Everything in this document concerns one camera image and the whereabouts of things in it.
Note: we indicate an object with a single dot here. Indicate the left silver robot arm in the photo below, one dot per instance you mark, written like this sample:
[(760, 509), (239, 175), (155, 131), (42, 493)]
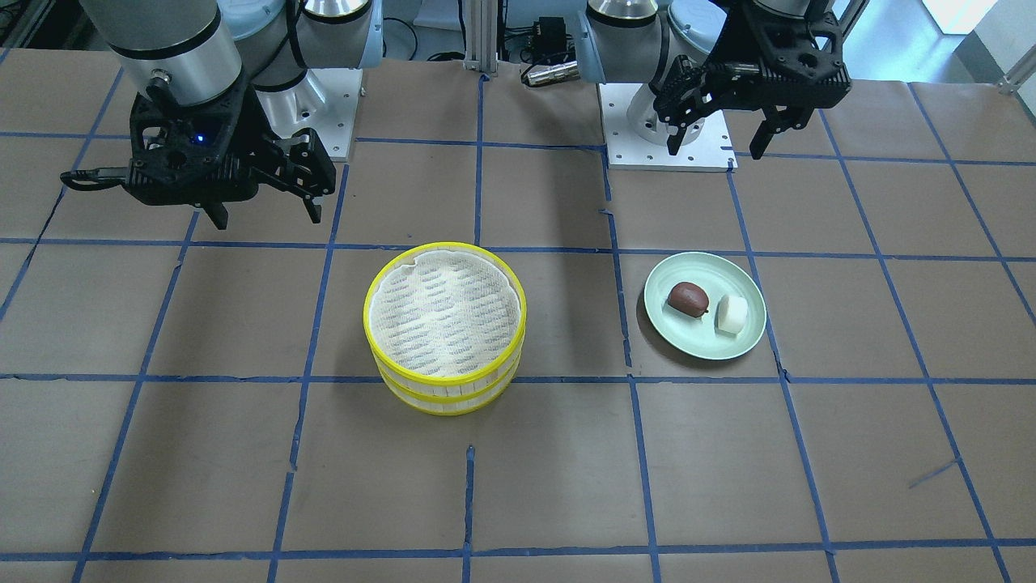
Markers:
[(633, 41)]

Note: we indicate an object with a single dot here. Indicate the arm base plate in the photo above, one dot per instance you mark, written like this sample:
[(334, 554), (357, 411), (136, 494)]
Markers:
[(326, 100), (636, 139)]

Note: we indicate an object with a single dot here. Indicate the light green plate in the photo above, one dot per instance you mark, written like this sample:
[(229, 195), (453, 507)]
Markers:
[(698, 336)]

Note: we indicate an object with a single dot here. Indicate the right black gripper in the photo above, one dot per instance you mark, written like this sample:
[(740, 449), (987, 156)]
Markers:
[(261, 139)]

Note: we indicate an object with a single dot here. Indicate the black electronic box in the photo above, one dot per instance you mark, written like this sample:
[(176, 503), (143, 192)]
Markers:
[(549, 42)]

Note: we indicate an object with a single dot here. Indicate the white bun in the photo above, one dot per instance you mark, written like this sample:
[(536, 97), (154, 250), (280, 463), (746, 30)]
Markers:
[(732, 314)]

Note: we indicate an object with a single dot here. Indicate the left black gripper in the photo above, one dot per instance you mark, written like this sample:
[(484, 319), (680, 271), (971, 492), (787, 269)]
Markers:
[(723, 58)]

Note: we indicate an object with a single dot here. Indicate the brown bun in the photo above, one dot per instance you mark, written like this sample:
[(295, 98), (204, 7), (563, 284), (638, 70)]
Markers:
[(689, 298)]

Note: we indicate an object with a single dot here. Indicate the yellow steamer layer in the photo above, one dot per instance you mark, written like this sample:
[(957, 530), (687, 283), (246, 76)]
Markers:
[(452, 398), (445, 314)]

